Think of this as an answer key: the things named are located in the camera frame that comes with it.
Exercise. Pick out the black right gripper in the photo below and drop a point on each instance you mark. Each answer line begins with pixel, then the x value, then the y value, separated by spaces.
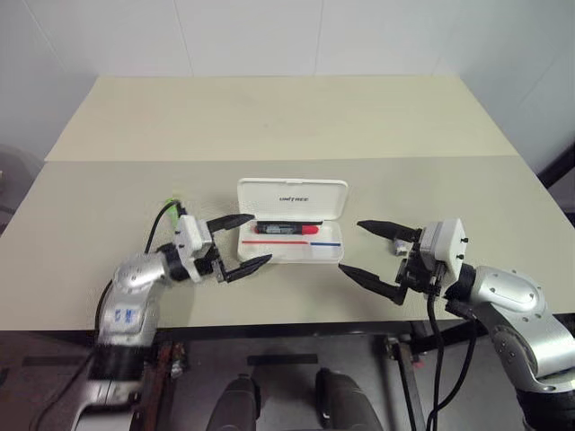
pixel 418 269

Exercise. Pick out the white plastic pencil case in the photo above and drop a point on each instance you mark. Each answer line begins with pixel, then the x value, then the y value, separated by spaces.
pixel 292 198

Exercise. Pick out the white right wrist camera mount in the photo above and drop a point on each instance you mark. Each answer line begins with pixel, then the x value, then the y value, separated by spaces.
pixel 447 244

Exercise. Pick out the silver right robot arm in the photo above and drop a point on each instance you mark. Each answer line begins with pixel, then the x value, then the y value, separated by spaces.
pixel 516 292

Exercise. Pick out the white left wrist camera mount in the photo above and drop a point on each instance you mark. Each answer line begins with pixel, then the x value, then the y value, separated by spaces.
pixel 190 233

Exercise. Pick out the red marker with black label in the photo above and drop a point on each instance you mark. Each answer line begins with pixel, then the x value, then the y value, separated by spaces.
pixel 309 230

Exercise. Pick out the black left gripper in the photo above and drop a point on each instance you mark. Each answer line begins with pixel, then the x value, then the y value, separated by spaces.
pixel 206 262

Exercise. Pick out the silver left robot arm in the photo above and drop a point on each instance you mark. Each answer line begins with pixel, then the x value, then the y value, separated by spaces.
pixel 135 275

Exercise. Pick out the rusty red metal bracket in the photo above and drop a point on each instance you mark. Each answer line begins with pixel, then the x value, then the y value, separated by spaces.
pixel 170 359

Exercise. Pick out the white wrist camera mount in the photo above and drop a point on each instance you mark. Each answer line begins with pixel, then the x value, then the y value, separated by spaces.
pixel 190 233
pixel 447 244

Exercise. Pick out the black tape strip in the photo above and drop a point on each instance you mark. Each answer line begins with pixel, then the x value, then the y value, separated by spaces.
pixel 282 359

